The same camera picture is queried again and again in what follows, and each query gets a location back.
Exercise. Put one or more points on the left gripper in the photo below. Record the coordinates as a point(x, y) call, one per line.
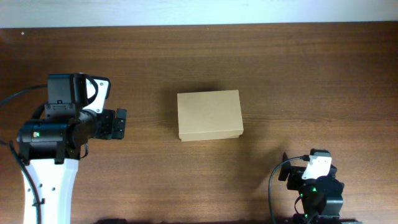
point(109, 124)

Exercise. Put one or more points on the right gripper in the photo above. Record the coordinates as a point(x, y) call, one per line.
point(292, 172)

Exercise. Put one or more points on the brown cardboard box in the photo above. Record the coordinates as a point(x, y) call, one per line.
point(209, 115)

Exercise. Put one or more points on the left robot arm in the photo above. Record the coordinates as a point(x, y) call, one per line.
point(55, 139)

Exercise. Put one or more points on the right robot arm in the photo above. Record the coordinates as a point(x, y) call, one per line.
point(321, 201)

